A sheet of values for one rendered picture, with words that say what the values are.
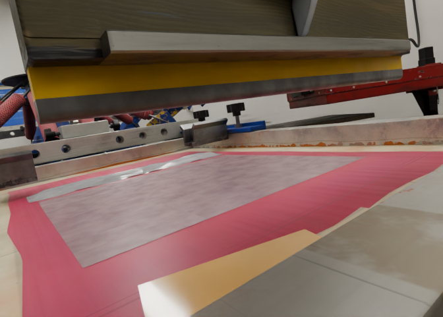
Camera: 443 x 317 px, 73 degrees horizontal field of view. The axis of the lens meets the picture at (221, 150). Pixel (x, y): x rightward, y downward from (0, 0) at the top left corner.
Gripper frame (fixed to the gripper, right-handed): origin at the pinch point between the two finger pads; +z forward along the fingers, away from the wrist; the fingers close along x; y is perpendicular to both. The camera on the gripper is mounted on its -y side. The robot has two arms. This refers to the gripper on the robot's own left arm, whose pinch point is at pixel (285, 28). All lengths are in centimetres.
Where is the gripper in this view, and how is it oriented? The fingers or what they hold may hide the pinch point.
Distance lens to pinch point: 25.9
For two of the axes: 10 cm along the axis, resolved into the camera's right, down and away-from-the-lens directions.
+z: 1.5, 9.8, 1.1
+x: 5.9, 0.0, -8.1
